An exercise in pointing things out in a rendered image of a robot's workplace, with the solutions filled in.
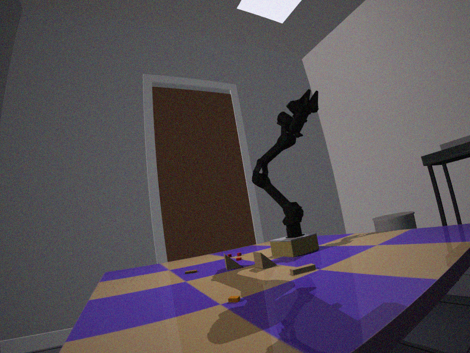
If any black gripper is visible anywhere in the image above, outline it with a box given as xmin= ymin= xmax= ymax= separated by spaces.
xmin=291 ymin=90 xmax=319 ymax=124

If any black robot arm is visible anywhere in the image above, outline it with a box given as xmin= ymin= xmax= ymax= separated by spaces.
xmin=252 ymin=112 xmax=305 ymax=238

